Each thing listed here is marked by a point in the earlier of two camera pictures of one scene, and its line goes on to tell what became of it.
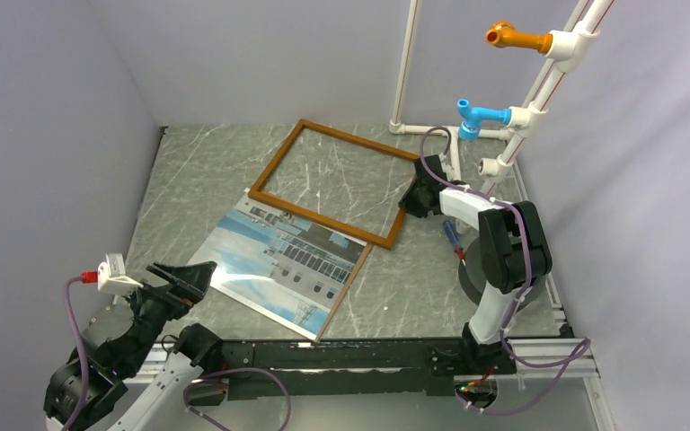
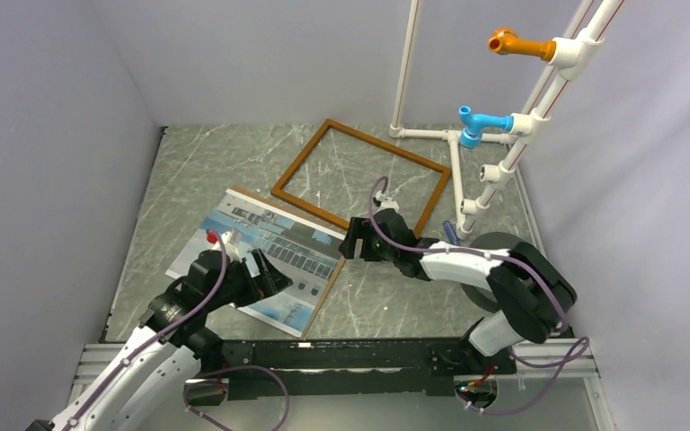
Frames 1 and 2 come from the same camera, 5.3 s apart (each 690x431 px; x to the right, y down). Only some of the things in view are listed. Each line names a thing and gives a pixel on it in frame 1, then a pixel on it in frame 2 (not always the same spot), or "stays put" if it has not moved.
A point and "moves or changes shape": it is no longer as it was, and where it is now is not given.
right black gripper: x=409 y=203 -> x=359 y=229
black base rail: x=344 y=369 stays put
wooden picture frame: x=398 y=218 -> x=278 y=190
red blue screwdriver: x=452 y=235 stays put
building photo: x=289 y=268 moves or changes shape
